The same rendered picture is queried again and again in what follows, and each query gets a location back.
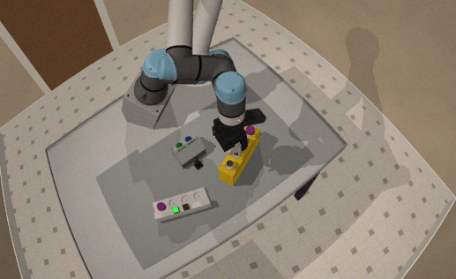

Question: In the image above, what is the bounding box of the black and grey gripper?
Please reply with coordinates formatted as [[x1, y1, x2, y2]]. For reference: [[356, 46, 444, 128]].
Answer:
[[212, 117, 248, 155]]

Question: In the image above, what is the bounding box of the grey key housing with blue and green buttons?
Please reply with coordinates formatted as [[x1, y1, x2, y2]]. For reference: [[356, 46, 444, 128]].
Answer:
[[170, 133, 206, 170]]

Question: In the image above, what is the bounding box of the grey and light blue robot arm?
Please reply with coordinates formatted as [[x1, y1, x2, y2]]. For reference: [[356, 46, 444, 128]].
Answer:
[[134, 0, 266, 128]]

